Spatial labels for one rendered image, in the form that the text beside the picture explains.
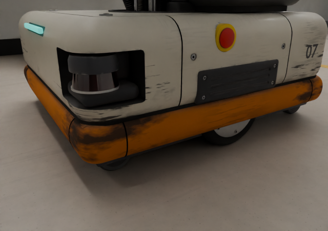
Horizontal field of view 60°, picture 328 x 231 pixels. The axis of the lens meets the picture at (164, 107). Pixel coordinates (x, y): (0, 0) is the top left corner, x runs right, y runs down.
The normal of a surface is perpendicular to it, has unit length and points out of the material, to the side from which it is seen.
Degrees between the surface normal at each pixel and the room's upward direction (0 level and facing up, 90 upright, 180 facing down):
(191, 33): 62
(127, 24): 39
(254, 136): 0
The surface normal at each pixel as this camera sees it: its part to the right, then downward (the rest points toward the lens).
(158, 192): 0.00, -0.94
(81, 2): 0.55, 0.28
